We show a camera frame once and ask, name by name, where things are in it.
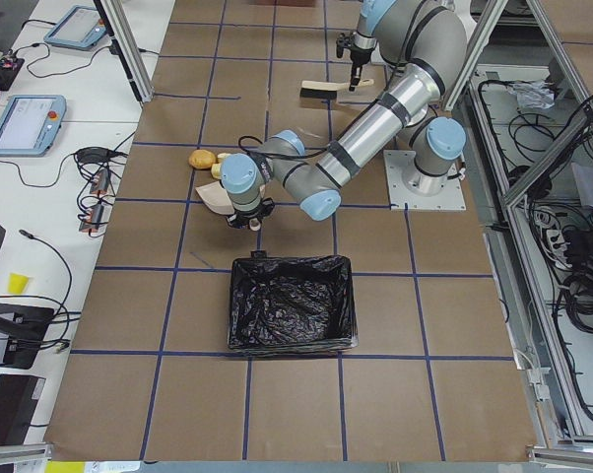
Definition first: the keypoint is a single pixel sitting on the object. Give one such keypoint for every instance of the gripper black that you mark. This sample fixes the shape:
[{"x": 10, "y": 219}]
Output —
[
  {"x": 360, "y": 55},
  {"x": 247, "y": 215}
]

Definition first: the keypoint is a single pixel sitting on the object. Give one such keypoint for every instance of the beige plastic dustpan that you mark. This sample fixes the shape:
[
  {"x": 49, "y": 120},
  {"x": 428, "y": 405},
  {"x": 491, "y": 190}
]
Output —
[{"x": 215, "y": 198}]

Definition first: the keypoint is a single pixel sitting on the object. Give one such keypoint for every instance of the beige hand brush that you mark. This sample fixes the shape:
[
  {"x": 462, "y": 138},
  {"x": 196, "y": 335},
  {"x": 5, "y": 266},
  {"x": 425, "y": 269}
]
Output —
[{"x": 329, "y": 90}]

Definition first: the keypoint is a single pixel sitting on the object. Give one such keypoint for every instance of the brown potato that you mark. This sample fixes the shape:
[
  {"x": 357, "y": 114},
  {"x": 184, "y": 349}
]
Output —
[{"x": 202, "y": 159}]

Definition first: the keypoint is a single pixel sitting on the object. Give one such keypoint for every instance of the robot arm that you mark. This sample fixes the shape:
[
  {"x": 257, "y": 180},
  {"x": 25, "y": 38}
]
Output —
[
  {"x": 316, "y": 187},
  {"x": 423, "y": 34}
]

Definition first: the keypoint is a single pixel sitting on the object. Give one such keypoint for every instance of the black bag lined bin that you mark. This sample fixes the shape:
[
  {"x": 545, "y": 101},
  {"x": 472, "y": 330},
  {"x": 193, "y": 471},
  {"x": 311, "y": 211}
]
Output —
[{"x": 292, "y": 305}]

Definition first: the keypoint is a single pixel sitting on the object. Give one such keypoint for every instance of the black power adapter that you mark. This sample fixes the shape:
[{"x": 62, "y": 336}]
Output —
[{"x": 92, "y": 155}]

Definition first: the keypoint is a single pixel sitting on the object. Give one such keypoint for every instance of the teach pendant near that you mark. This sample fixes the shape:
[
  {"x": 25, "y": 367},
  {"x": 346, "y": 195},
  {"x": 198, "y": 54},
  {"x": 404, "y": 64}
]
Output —
[{"x": 30, "y": 123}]

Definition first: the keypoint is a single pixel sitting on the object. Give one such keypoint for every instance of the teach pendant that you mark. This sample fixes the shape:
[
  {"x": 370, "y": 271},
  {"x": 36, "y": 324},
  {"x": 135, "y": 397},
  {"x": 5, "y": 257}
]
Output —
[
  {"x": 30, "y": 123},
  {"x": 80, "y": 28}
]

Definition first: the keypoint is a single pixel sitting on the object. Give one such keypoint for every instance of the yellow paper cup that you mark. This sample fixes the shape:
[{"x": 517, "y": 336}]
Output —
[{"x": 18, "y": 283}]

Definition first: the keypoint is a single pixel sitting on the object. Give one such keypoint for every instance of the teach pendant far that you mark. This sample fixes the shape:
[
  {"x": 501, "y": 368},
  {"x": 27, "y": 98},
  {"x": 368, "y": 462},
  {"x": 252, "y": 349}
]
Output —
[{"x": 80, "y": 28}]

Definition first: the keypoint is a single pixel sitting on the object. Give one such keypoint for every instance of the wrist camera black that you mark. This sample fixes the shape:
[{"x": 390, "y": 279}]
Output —
[{"x": 343, "y": 43}]

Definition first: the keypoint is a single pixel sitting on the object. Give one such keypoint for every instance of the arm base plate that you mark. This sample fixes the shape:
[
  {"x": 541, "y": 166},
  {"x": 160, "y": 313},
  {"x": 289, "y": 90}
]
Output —
[{"x": 409, "y": 189}]

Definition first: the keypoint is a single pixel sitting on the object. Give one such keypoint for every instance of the aluminium frame post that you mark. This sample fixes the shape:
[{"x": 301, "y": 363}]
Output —
[{"x": 119, "y": 31}]

